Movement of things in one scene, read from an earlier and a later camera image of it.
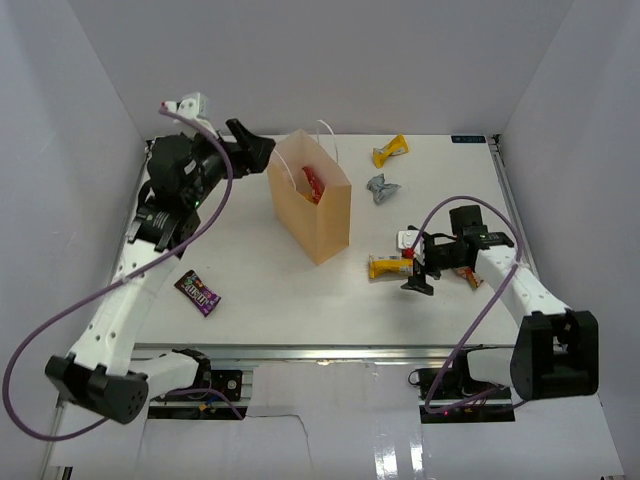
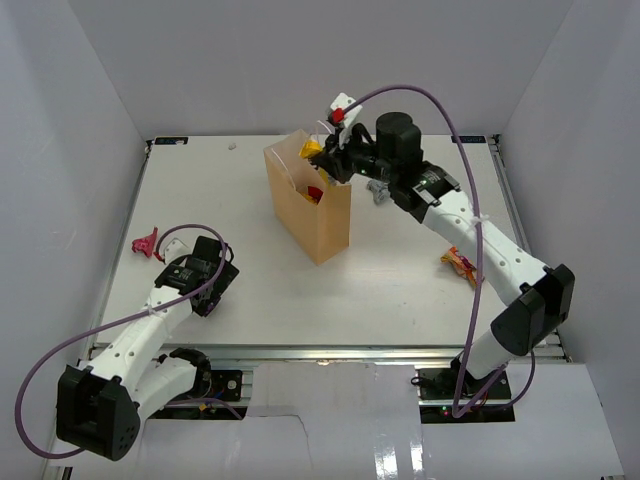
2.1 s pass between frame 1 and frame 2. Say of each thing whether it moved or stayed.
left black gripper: moved
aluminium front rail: stayed
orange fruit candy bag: stayed
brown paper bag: stayed
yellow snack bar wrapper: moved
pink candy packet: moved
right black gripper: moved
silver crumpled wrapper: stayed
